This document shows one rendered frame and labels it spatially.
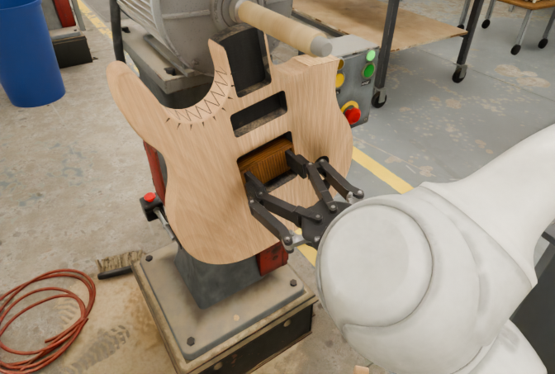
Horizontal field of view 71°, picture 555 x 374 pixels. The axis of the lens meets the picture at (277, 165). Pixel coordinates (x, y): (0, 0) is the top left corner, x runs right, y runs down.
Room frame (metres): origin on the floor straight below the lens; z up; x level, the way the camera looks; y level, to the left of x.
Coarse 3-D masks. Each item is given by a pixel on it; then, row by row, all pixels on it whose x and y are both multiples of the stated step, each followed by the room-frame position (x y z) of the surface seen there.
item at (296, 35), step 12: (240, 12) 0.62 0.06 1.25; (252, 12) 0.60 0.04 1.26; (264, 12) 0.58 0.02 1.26; (276, 12) 0.58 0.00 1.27; (252, 24) 0.60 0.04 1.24; (264, 24) 0.56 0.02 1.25; (276, 24) 0.54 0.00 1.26; (288, 24) 0.53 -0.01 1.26; (300, 24) 0.52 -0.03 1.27; (276, 36) 0.54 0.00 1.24; (288, 36) 0.51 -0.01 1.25; (300, 36) 0.50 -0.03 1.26; (312, 36) 0.48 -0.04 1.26; (324, 36) 0.49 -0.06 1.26; (300, 48) 0.49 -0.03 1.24
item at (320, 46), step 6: (318, 36) 0.48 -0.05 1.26; (312, 42) 0.48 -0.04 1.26; (318, 42) 0.47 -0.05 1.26; (324, 42) 0.47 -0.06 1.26; (330, 42) 0.48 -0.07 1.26; (312, 48) 0.48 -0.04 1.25; (318, 48) 0.47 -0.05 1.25; (324, 48) 0.47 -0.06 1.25; (330, 48) 0.47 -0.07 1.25; (318, 54) 0.47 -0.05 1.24; (324, 54) 0.47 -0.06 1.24
